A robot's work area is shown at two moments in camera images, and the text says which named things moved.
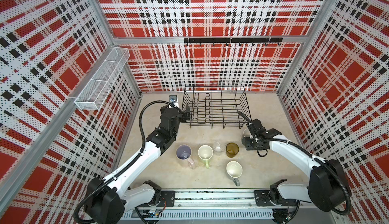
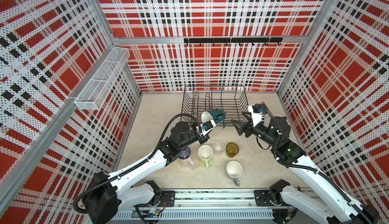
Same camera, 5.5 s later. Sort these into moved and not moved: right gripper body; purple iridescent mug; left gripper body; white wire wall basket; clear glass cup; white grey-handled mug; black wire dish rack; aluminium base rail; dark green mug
Moved: right gripper body; dark green mug; left gripper body
Not moved: purple iridescent mug; aluminium base rail; white grey-handled mug; clear glass cup; black wire dish rack; white wire wall basket
